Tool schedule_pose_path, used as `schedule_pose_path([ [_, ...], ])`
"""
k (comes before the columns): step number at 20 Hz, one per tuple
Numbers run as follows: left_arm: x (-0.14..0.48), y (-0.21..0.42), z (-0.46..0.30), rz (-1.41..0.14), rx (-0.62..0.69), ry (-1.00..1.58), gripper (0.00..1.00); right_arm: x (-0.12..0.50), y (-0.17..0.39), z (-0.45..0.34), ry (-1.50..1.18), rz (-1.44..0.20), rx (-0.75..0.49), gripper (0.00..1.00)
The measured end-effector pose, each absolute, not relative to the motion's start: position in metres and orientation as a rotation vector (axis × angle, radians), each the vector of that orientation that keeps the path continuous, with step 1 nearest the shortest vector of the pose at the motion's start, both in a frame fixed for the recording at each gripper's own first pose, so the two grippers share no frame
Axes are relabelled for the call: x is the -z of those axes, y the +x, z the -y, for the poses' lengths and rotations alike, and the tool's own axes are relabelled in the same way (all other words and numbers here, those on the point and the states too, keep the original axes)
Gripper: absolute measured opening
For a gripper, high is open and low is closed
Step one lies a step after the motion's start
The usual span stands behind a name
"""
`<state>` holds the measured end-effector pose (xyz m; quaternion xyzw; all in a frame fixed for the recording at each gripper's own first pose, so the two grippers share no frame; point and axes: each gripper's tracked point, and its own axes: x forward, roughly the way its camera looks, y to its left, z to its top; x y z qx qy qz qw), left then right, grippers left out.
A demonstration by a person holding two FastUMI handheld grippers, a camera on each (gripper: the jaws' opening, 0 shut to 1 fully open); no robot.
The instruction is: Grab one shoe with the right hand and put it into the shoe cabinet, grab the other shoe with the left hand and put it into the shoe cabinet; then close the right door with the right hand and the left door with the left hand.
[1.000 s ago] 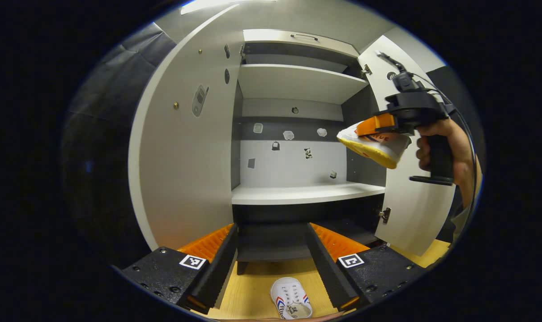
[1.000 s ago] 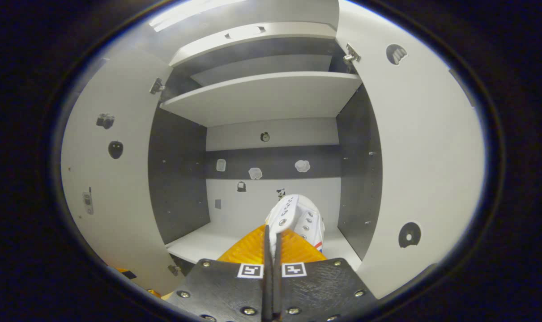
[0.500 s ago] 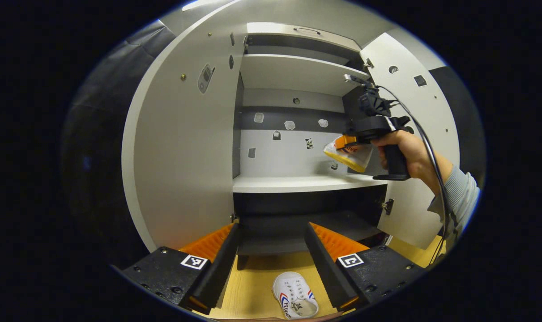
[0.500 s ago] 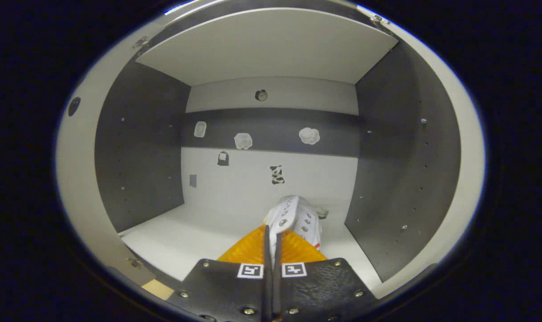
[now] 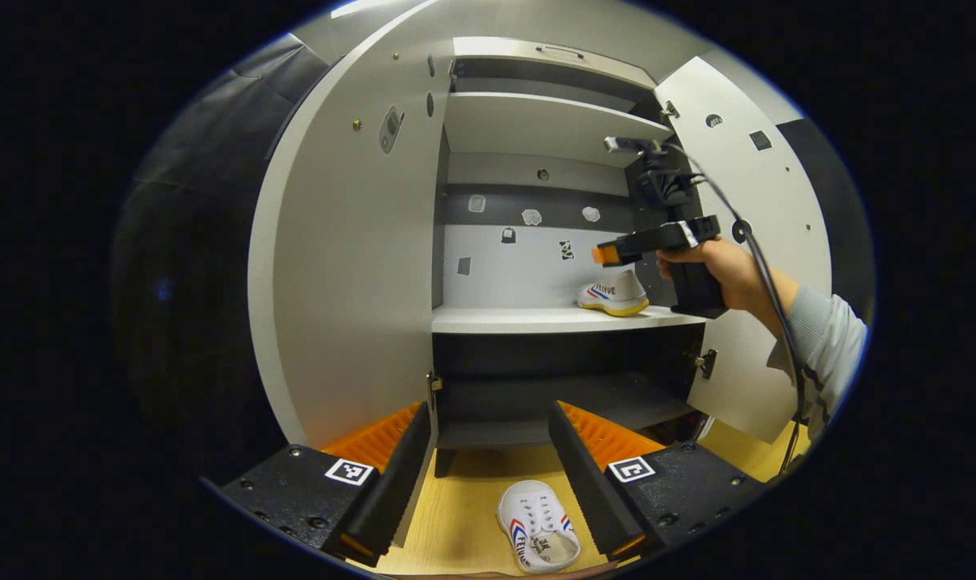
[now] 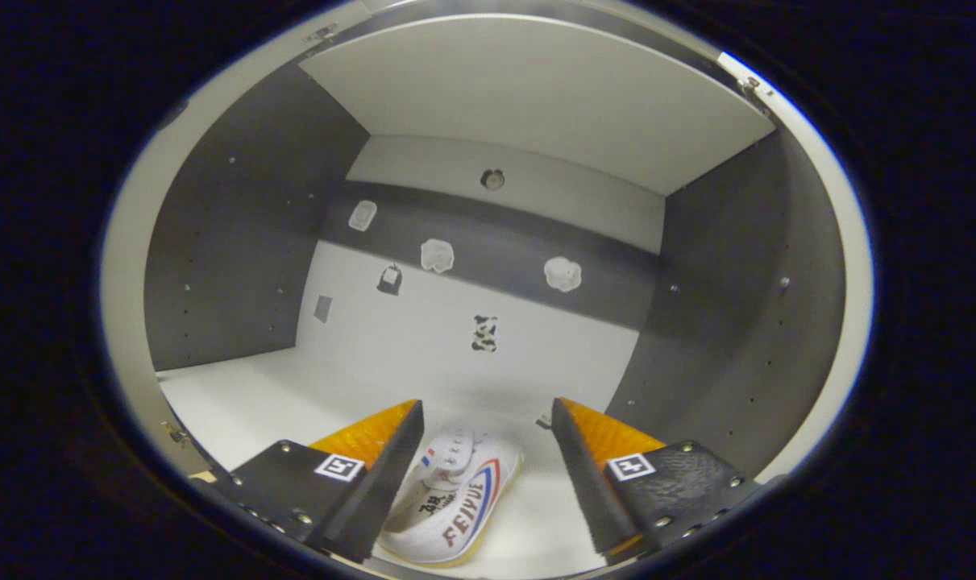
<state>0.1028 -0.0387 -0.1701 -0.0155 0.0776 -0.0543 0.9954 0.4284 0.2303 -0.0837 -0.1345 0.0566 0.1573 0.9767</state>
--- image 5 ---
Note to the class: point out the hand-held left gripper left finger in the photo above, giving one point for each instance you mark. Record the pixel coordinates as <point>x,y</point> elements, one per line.
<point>395,483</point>

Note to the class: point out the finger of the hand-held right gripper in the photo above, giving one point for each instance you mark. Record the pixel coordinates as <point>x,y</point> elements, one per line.
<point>649,239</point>

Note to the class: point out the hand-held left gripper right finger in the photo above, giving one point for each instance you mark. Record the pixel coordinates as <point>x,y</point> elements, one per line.
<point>584,483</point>

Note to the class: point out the white canvas shoe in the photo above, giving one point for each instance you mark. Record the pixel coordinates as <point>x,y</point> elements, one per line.
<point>536,524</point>
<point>616,296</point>

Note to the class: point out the white cabinet door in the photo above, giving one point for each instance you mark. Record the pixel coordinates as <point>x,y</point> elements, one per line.
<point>350,282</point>
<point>778,201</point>

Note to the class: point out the white grey shoe cabinet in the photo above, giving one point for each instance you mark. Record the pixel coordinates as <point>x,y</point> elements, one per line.
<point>536,121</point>

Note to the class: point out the white cabinet drawer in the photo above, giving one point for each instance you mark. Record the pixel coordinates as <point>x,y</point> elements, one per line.
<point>496,52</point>

